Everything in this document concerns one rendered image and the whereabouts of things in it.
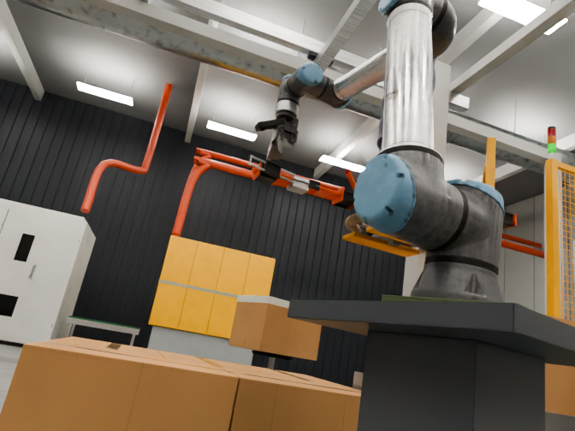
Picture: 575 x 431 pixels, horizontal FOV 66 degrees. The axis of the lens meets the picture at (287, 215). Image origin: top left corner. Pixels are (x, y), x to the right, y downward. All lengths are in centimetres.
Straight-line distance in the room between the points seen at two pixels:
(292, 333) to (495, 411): 274
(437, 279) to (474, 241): 11
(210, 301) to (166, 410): 759
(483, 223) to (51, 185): 1232
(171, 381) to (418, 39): 112
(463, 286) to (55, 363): 105
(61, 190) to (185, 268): 501
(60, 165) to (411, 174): 1241
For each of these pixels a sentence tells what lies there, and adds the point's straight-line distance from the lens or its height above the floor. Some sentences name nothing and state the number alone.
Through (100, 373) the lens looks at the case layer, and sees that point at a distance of 139.
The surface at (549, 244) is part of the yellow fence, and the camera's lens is 312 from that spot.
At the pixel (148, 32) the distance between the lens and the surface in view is 743.
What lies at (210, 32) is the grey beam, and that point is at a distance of 420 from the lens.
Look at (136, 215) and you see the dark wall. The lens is 1247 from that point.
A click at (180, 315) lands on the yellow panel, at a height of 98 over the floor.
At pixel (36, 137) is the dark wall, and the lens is 1341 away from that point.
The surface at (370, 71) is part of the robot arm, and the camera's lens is 158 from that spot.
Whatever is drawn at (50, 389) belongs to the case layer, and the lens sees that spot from 140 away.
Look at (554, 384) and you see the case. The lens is 205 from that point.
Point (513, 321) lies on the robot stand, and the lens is 67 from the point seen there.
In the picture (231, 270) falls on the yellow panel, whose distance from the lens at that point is 906.
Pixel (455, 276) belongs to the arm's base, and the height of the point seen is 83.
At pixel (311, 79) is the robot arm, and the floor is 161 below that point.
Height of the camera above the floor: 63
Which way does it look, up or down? 17 degrees up
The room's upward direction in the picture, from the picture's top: 10 degrees clockwise
